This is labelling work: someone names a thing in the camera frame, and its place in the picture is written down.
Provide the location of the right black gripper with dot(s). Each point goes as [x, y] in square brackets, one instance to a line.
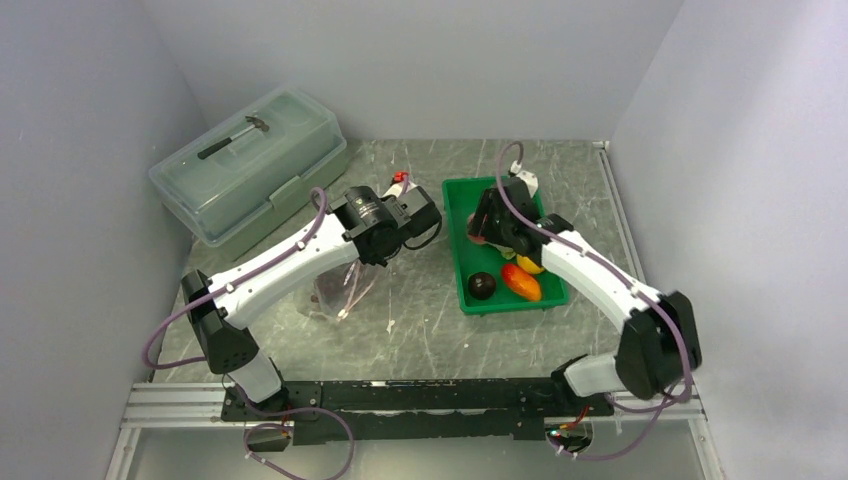
[486, 207]

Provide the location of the dark red grape bunch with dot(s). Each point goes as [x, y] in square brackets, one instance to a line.
[334, 290]

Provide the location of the clear zip top bag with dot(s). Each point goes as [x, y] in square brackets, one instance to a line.
[366, 279]

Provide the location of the pink peach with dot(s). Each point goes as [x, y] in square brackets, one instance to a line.
[472, 232]

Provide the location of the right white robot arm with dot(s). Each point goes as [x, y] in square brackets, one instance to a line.
[658, 344]

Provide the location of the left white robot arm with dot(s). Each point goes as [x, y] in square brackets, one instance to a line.
[360, 226]

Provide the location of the white cauliflower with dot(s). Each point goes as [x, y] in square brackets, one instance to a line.
[505, 252]

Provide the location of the green plastic tray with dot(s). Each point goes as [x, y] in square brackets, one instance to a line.
[461, 198]

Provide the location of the orange fruit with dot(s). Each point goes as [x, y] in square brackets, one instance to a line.
[527, 265]

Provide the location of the dark purple plum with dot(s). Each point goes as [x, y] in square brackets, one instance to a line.
[481, 285]

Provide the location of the red orange mango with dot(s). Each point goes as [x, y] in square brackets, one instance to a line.
[521, 283]

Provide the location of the clear plastic storage box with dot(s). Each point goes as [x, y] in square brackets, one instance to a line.
[225, 196]

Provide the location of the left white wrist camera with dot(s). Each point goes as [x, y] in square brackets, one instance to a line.
[400, 184]

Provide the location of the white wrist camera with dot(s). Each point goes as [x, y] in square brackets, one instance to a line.
[400, 184]
[529, 180]

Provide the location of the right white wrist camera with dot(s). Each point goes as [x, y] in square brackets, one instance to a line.
[529, 180]

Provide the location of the black handled hammer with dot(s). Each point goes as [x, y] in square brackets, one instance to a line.
[253, 123]

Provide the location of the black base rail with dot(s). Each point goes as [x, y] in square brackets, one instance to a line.
[324, 411]

